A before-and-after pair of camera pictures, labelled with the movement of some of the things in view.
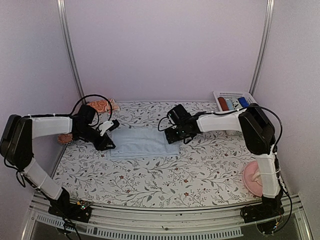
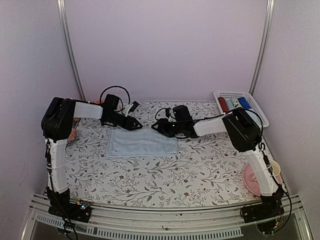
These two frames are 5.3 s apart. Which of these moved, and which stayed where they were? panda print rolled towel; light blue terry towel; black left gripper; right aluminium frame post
Moved: black left gripper
Stayed: light blue terry towel; panda print rolled towel; right aluminium frame post
